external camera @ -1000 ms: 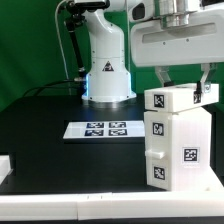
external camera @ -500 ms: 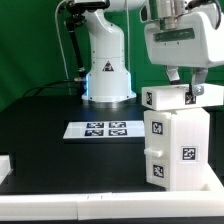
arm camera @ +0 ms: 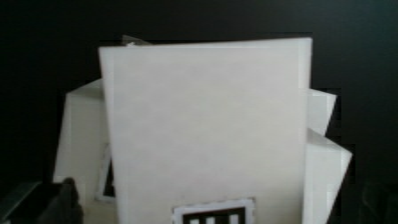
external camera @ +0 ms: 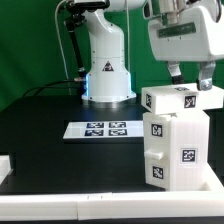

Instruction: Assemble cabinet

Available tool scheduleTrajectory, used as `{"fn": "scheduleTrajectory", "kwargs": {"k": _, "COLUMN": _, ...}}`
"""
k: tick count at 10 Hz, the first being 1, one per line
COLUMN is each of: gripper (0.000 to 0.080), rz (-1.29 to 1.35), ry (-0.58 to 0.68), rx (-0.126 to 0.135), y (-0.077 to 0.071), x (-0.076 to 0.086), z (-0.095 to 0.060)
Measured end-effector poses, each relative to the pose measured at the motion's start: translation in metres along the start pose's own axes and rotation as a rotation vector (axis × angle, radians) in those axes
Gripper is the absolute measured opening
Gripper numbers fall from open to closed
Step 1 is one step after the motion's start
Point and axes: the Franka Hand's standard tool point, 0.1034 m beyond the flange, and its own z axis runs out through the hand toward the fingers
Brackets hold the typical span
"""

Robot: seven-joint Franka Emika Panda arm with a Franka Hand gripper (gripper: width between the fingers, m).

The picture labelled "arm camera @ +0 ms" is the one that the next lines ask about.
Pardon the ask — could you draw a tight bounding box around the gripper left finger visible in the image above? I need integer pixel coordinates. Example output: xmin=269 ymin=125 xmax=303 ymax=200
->
xmin=0 ymin=177 xmax=83 ymax=224

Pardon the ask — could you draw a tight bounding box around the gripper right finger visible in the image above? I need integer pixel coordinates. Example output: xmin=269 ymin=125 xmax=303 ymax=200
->
xmin=357 ymin=183 xmax=398 ymax=224

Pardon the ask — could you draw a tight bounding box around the white cabinet body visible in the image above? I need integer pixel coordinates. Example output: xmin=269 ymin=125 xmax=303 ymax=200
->
xmin=51 ymin=33 xmax=355 ymax=224

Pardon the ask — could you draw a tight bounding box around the small white cabinet top box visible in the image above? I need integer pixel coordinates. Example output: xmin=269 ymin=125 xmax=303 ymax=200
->
xmin=99 ymin=38 xmax=312 ymax=224

